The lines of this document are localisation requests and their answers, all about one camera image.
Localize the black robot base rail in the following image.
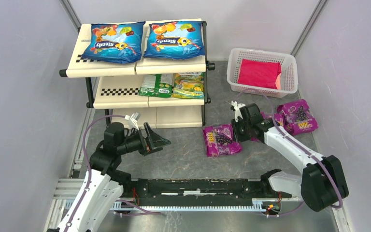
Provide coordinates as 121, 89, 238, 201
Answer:
89, 177, 292, 215

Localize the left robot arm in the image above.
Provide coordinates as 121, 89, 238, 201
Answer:
48, 122, 171, 232

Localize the white plastic basket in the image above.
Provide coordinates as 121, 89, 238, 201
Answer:
227, 48, 298, 98

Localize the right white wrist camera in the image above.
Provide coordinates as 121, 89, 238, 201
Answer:
230, 101, 246, 122

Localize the pink bag in basket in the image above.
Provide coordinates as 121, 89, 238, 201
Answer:
237, 59, 282, 90

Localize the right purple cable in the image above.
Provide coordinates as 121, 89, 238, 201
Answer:
235, 89, 343, 209

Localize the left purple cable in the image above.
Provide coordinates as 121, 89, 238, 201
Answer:
62, 115, 127, 232

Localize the purple cable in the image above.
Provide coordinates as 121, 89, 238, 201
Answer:
62, 115, 127, 232
235, 89, 343, 209

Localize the cream three-tier shelf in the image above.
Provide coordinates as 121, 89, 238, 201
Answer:
59, 24, 215, 129

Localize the purple candy bag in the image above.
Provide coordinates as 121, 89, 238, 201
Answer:
261, 112, 284, 127
276, 99, 319, 136
202, 124, 243, 157

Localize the blue Slendy candy bag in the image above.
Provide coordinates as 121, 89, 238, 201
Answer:
143, 20, 205, 60

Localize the yellow green candy bag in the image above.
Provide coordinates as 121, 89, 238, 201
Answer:
171, 72, 204, 99

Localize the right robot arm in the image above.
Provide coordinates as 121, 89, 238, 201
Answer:
230, 101, 349, 212

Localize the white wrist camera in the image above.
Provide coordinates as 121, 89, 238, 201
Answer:
230, 101, 246, 122
124, 112, 140, 130

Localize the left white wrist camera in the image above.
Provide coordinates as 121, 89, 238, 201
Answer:
124, 112, 140, 130

